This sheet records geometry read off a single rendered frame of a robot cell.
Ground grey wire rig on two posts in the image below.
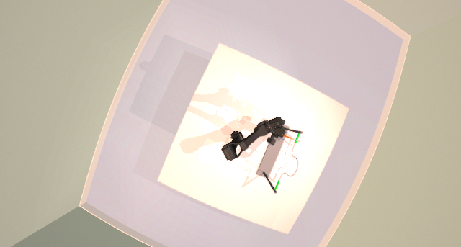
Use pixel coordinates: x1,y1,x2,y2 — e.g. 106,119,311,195
256,125,303,194

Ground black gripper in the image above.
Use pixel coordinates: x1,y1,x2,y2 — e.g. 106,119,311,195
267,120,285,145

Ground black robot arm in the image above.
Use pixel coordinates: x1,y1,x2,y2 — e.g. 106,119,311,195
221,116,286,161

